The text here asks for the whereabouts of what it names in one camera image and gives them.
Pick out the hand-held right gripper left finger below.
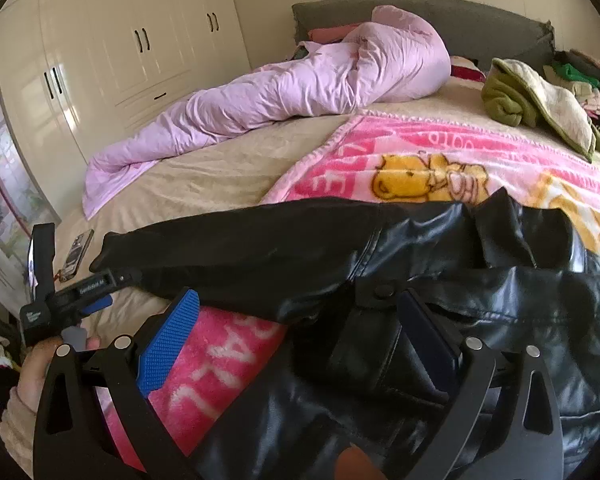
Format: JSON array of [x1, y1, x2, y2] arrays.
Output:
[[32, 287, 201, 480]]

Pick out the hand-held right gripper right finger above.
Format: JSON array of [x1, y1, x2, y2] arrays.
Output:
[[397, 290, 563, 480]]

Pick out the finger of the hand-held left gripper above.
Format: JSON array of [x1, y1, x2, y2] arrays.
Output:
[[72, 268, 143, 297], [79, 295, 114, 317]]

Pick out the black leather jacket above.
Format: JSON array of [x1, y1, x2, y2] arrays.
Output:
[[89, 187, 600, 480]]

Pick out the person's left forearm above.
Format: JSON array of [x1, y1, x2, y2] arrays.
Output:
[[0, 385, 46, 466]]

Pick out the pile of mixed clothes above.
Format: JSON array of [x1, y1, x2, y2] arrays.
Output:
[[545, 49, 600, 151]]

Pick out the person's left hand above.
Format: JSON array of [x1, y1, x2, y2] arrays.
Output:
[[16, 335, 102, 413]]

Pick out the smartphone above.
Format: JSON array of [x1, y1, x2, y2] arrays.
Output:
[[62, 229, 95, 282]]

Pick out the door with stickers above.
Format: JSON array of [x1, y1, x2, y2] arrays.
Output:
[[0, 50, 46, 301]]

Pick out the bed with beige sheet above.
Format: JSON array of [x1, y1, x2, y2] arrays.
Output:
[[55, 77, 600, 351]]

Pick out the pink cartoon printed blanket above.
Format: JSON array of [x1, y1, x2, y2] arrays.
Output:
[[95, 112, 600, 466]]

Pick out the cream wardrobe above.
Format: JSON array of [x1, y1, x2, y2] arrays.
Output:
[[0, 0, 253, 216]]

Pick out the green and beige blanket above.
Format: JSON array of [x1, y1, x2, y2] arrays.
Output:
[[481, 57, 600, 168]]

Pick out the red white striped pillow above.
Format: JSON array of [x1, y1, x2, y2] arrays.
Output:
[[449, 55, 487, 83]]

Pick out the pink duvet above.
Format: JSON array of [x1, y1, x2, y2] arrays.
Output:
[[82, 5, 452, 221]]

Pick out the grey headboard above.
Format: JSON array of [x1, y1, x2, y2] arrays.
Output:
[[291, 0, 555, 73]]

